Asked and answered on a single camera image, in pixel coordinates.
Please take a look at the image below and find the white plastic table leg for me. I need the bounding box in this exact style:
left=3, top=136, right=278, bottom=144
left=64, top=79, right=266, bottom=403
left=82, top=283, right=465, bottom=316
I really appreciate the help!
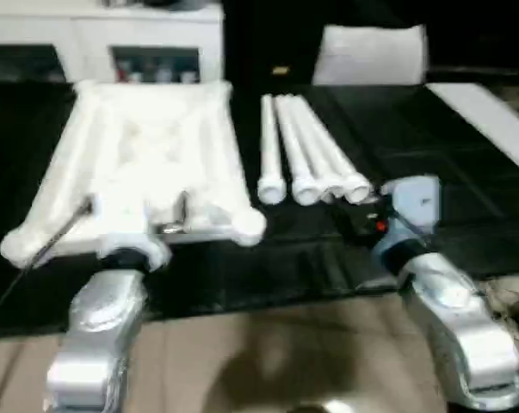
left=291, top=96, right=349, bottom=203
left=301, top=96, right=372, bottom=203
left=257, top=94, right=287, bottom=206
left=274, top=96, right=324, bottom=206

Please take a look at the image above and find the white plastic table top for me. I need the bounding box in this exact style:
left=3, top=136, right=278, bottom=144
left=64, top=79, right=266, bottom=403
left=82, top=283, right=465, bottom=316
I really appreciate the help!
left=0, top=79, right=269, bottom=268

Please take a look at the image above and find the black work mat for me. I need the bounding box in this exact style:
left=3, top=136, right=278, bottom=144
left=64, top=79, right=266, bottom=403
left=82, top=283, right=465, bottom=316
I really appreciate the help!
left=0, top=79, right=519, bottom=341

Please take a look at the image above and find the white flat board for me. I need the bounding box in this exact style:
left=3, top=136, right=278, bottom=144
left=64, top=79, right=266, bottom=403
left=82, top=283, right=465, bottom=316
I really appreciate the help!
left=426, top=81, right=519, bottom=180

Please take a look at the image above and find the black box with gold label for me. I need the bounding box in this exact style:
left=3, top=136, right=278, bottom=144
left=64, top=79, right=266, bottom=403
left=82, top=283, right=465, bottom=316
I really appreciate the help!
left=224, top=0, right=324, bottom=87

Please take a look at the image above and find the white glass-door cabinet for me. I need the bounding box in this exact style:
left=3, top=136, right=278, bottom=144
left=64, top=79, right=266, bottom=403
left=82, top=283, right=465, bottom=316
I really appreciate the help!
left=0, top=3, right=226, bottom=83

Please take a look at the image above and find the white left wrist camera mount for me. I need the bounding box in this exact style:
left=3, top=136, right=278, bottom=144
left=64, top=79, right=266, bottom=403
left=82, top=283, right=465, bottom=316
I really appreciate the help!
left=93, top=195, right=174, bottom=272

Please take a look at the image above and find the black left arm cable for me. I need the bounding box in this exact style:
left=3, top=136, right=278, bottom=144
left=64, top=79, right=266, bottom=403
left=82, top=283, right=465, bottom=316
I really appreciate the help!
left=0, top=195, right=95, bottom=319

